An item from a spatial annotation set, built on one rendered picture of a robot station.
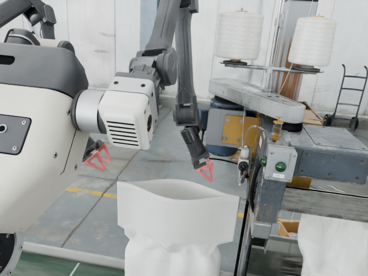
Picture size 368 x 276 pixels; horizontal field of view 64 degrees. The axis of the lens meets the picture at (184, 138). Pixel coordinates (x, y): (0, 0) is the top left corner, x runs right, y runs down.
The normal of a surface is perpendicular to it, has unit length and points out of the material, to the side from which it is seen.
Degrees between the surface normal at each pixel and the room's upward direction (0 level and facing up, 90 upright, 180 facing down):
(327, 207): 90
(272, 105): 90
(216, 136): 90
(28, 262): 0
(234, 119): 90
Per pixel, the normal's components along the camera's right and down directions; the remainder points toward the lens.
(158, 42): -0.26, -0.50
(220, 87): -0.87, 0.12
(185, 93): -0.28, 0.12
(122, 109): -0.16, 0.33
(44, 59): -0.07, -0.34
